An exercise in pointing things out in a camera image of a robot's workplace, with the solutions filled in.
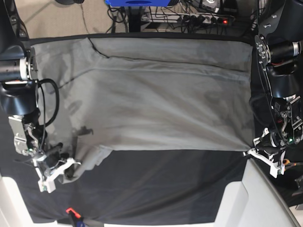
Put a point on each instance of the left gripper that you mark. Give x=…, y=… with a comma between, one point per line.
x=269, y=152

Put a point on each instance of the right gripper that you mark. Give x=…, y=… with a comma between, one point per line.
x=51, y=163

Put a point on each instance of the grey T-shirt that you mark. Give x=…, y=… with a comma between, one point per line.
x=148, y=94

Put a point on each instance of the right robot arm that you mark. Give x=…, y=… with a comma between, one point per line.
x=19, y=94

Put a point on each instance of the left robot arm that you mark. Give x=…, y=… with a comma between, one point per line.
x=278, y=46

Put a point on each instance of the dark metal object right edge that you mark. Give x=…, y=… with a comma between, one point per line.
x=299, y=183

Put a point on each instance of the white bin right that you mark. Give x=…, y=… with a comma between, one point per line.
x=253, y=202

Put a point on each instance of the white bin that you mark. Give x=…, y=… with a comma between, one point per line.
x=13, y=211
x=253, y=202

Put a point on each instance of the black tablecloth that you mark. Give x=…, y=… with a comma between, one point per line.
x=164, y=187

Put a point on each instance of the white bin left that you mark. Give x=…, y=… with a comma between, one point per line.
x=13, y=211

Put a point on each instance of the black table leg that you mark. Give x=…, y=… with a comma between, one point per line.
x=134, y=18

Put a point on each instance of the power strip with red light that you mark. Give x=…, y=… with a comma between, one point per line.
x=204, y=18

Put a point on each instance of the blue plastic bin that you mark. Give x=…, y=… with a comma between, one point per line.
x=137, y=3

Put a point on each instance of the orange handled scissors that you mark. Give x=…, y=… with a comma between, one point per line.
x=292, y=165

